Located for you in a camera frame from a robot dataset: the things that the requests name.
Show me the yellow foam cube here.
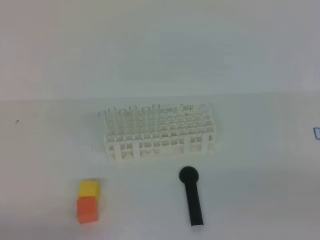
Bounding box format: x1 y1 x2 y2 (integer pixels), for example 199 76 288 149
78 180 101 201

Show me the black plastic scoop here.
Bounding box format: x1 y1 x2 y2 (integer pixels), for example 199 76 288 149
178 166 204 227

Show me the white plastic test tube rack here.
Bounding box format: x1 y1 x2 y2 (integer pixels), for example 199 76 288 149
104 103 216 163

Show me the blue square table marking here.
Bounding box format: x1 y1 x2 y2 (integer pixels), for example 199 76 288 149
313 127 320 140

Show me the clear test tube far left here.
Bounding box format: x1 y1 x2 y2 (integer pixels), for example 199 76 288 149
98 110 108 137

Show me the clear glass test tube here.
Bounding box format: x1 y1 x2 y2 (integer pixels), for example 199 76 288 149
151 103 161 137

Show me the orange foam cube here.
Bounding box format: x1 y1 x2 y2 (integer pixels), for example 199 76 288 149
76 196 99 224

